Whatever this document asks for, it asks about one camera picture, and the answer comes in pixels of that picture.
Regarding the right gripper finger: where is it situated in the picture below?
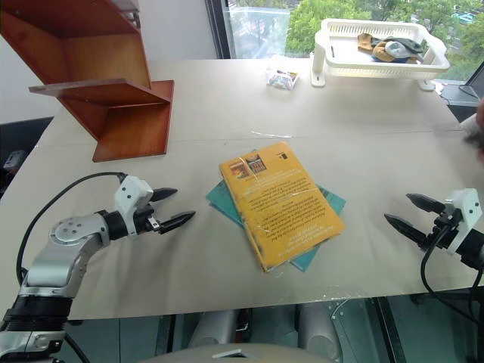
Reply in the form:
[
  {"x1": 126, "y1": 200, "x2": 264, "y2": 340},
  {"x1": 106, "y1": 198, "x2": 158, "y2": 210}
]
[
  {"x1": 383, "y1": 213, "x2": 430, "y2": 250},
  {"x1": 405, "y1": 193, "x2": 448, "y2": 215}
]

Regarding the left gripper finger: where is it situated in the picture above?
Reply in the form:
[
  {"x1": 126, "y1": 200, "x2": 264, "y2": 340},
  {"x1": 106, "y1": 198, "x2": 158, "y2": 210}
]
[
  {"x1": 150, "y1": 187, "x2": 178, "y2": 203},
  {"x1": 158, "y1": 210, "x2": 197, "y2": 235}
]

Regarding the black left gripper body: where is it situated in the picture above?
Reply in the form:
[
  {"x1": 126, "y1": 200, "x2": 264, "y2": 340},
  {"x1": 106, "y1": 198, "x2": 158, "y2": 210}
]
[{"x1": 134, "y1": 202, "x2": 163, "y2": 235}]

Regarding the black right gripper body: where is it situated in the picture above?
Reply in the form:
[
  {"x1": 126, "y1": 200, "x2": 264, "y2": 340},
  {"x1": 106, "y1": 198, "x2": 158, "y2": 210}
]
[{"x1": 423, "y1": 206, "x2": 464, "y2": 253}]

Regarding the teal book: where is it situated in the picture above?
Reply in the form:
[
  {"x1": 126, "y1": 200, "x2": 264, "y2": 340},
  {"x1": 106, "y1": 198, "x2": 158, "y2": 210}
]
[{"x1": 205, "y1": 179, "x2": 347, "y2": 273}]

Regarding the wooden shelf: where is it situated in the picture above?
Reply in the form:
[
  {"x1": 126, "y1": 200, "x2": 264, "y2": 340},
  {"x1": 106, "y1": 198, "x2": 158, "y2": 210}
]
[{"x1": 0, "y1": 0, "x2": 175, "y2": 163}]

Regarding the yellow paperback book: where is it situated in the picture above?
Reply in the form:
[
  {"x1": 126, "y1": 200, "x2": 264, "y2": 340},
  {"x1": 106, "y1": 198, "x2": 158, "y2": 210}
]
[{"x1": 218, "y1": 141, "x2": 346, "y2": 274}]

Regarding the person's blurred hand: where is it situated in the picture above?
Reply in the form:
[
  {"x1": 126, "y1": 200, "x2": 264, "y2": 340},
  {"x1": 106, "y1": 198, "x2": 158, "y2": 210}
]
[{"x1": 460, "y1": 98, "x2": 484, "y2": 138}]

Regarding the grey rounded shape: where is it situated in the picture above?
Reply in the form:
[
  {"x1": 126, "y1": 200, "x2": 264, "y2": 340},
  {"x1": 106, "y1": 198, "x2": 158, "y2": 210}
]
[
  {"x1": 188, "y1": 309, "x2": 240, "y2": 352},
  {"x1": 296, "y1": 301, "x2": 342, "y2": 362}
]

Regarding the clear tape strip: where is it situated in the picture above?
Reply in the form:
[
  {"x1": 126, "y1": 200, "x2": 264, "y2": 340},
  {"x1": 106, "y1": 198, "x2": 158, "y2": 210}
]
[{"x1": 250, "y1": 129, "x2": 293, "y2": 139}]

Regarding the black laptop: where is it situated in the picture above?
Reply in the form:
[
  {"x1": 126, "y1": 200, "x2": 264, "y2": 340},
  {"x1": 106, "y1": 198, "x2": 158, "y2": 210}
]
[{"x1": 458, "y1": 70, "x2": 484, "y2": 101}]

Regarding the grey power strip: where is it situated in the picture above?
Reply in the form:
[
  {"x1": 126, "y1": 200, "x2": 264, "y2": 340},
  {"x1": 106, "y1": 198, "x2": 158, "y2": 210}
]
[{"x1": 2, "y1": 150, "x2": 27, "y2": 172}]

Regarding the blue cloth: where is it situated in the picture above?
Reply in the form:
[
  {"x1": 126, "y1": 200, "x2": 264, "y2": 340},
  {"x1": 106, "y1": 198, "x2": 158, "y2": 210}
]
[{"x1": 371, "y1": 54, "x2": 419, "y2": 64}]

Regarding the light grey sock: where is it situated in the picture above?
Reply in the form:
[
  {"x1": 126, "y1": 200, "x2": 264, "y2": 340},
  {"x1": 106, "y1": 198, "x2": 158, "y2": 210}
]
[{"x1": 384, "y1": 41, "x2": 408, "y2": 61}]

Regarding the dark green sock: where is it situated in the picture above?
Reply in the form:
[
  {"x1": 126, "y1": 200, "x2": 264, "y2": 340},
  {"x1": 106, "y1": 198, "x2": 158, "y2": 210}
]
[{"x1": 372, "y1": 36, "x2": 425, "y2": 58}]

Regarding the clear plastic bag with items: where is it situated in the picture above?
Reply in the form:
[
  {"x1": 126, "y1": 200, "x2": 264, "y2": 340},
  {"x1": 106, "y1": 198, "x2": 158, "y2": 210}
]
[{"x1": 265, "y1": 66, "x2": 301, "y2": 92}]

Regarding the brown sock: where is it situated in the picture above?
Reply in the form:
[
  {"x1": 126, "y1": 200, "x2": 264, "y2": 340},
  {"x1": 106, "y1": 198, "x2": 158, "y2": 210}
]
[{"x1": 357, "y1": 33, "x2": 376, "y2": 54}]

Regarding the white plastic basket rack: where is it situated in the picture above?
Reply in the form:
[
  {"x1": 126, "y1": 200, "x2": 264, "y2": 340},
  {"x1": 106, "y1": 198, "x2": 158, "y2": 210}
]
[{"x1": 310, "y1": 17, "x2": 451, "y2": 92}]

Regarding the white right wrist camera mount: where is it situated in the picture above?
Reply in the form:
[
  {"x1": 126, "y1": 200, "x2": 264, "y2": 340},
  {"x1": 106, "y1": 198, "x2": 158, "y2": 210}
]
[{"x1": 444, "y1": 188, "x2": 484, "y2": 253}]

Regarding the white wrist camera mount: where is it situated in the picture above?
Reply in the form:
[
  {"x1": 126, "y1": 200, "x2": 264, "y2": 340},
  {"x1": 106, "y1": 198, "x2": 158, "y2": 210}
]
[
  {"x1": 444, "y1": 188, "x2": 484, "y2": 253},
  {"x1": 113, "y1": 175, "x2": 155, "y2": 235}
]

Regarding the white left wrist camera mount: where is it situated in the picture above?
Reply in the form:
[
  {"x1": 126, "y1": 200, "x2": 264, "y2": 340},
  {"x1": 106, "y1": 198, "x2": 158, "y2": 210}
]
[{"x1": 113, "y1": 175, "x2": 155, "y2": 235}]

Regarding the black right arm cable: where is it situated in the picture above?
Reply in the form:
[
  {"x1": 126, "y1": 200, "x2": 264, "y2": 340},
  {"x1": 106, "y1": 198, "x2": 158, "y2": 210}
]
[{"x1": 420, "y1": 226, "x2": 484, "y2": 326}]

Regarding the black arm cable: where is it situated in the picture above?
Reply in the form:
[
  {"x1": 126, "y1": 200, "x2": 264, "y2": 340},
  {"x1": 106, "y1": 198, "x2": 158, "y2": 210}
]
[
  {"x1": 15, "y1": 172, "x2": 128, "y2": 287},
  {"x1": 420, "y1": 226, "x2": 484, "y2": 326}
]

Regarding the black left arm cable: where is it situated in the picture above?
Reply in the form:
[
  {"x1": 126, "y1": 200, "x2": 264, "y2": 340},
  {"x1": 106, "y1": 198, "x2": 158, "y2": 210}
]
[{"x1": 15, "y1": 172, "x2": 128, "y2": 287}]

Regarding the black table frame bar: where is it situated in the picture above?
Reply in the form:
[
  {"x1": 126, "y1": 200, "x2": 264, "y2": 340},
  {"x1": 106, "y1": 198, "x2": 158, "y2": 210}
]
[{"x1": 372, "y1": 296, "x2": 399, "y2": 363}]

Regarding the black window frame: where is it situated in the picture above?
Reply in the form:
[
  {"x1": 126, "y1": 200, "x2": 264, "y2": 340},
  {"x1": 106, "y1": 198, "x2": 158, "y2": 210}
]
[{"x1": 205, "y1": 0, "x2": 233, "y2": 61}]

